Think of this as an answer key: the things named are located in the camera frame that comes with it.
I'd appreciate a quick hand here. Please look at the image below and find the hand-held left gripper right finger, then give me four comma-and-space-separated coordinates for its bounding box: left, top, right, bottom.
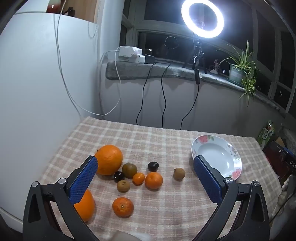
193, 155, 271, 241

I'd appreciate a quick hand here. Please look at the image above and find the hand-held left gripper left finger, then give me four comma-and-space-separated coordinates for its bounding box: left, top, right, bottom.
22, 155, 99, 241

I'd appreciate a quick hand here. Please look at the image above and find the large orange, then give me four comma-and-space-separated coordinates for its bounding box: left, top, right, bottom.
94, 145, 123, 176
73, 189, 95, 222

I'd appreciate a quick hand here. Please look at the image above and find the white floral plate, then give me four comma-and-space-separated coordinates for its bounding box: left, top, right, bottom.
191, 135, 242, 181

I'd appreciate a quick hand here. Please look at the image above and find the brown round longan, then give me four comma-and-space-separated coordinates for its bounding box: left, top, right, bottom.
173, 168, 186, 181
117, 180, 130, 192

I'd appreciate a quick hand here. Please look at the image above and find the orange mandarin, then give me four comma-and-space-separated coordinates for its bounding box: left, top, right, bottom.
145, 172, 163, 190
112, 197, 134, 218

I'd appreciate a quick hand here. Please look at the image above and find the green-brown plum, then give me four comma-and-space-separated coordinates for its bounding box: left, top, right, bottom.
122, 163, 137, 179

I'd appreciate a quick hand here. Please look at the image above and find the small orange kumquat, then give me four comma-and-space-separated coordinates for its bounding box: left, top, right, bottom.
132, 173, 145, 185

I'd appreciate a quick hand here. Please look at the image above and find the dark red box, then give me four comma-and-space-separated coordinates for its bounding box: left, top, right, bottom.
264, 140, 286, 183

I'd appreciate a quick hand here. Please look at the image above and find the green printed box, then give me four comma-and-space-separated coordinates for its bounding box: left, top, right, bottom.
258, 120, 277, 147

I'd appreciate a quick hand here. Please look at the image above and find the pink checked tablecloth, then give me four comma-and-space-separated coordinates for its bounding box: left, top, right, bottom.
37, 116, 284, 241

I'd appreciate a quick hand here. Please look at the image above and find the potted spider plant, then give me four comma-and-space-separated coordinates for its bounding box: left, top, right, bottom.
216, 40, 258, 107

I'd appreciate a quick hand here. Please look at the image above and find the small reddish potted plant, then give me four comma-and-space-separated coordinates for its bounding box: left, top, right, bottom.
209, 59, 220, 75

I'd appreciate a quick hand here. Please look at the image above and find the grey windowsill mat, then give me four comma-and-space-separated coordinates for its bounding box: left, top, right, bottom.
106, 61, 287, 114

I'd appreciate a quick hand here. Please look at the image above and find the round black suction holder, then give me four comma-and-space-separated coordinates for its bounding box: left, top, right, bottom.
165, 36, 178, 49

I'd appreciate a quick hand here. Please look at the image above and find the white framed window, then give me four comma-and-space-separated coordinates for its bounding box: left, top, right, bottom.
120, 0, 296, 114

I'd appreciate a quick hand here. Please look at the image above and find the red ceramic vase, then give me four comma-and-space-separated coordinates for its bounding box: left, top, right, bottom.
46, 0, 62, 13

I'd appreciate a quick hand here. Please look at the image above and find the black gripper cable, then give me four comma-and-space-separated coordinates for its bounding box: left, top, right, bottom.
269, 197, 296, 220

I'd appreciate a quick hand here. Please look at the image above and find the long white cable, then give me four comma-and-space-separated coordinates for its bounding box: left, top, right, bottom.
54, 0, 122, 116

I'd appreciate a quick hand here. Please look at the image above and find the black power cable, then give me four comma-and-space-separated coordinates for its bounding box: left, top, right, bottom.
136, 64, 154, 126
161, 62, 171, 128

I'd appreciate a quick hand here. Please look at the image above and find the black ring light cable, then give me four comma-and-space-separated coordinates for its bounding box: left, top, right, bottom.
180, 37, 202, 130

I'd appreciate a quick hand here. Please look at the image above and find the short white adapter cable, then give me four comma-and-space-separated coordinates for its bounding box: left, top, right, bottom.
100, 46, 122, 84

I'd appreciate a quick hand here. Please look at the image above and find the white bead cord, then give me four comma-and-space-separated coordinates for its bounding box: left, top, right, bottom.
87, 21, 98, 39

